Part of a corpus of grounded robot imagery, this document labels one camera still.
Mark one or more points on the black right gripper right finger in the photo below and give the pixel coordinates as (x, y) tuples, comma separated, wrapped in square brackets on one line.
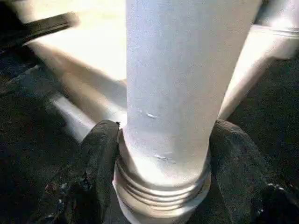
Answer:
[(240, 186)]

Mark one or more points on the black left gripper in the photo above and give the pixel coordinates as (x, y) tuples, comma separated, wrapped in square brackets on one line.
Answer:
[(35, 29)]

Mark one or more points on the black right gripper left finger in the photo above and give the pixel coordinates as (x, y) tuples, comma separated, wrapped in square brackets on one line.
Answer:
[(88, 182)]

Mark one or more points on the white plastic table top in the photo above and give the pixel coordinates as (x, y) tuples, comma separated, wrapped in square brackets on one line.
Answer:
[(93, 46)]

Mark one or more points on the black glossy mat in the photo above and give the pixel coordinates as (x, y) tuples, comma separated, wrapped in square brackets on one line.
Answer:
[(23, 128)]

